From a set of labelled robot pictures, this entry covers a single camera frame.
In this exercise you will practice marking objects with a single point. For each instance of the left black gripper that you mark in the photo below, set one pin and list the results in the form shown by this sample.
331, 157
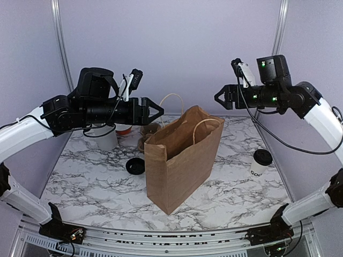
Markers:
142, 118

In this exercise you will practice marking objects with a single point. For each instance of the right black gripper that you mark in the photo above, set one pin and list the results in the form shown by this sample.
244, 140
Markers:
231, 96

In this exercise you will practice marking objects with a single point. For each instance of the cardboard cup carrier tray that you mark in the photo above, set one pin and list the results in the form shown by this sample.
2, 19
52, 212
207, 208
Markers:
146, 132

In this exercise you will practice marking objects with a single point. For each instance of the brown paper bag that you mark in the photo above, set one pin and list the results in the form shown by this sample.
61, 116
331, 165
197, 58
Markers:
180, 156

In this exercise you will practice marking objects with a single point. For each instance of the black plastic cup lid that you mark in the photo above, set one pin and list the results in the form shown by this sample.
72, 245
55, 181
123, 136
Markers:
263, 157

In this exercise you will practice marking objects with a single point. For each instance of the white paper coffee cup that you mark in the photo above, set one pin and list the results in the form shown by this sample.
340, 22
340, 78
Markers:
256, 169

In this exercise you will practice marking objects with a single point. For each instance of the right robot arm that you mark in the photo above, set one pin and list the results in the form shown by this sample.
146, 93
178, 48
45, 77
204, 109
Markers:
277, 91

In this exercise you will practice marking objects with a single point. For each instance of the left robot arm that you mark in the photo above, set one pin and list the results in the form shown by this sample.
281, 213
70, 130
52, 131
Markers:
97, 101

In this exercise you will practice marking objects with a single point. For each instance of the orange white bowl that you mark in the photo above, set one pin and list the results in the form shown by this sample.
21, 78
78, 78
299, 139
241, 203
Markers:
123, 129

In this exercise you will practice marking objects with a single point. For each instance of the white utensil holder cup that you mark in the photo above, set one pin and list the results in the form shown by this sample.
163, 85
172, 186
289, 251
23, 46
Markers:
106, 138

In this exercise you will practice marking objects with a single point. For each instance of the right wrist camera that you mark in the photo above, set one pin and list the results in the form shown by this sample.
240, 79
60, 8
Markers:
242, 71

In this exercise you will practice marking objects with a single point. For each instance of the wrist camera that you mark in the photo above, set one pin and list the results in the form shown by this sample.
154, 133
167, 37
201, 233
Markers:
242, 71
129, 83

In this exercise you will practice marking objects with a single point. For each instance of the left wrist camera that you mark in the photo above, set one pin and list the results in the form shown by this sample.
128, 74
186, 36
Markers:
129, 83

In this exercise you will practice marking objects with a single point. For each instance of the right aluminium frame post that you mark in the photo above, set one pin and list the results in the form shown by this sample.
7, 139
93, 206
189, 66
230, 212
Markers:
280, 28

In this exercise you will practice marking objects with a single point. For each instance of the aluminium frame post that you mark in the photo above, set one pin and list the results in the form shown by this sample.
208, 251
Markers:
280, 28
57, 19

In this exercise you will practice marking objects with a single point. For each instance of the left aluminium frame post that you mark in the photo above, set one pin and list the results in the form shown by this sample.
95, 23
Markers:
57, 19

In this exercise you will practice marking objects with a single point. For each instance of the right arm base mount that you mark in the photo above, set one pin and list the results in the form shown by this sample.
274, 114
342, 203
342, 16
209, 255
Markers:
276, 230

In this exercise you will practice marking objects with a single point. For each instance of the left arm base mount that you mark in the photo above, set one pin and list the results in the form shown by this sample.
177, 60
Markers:
57, 229

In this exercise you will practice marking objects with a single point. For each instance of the aluminium front rail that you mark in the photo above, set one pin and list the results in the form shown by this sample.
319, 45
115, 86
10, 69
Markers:
111, 242

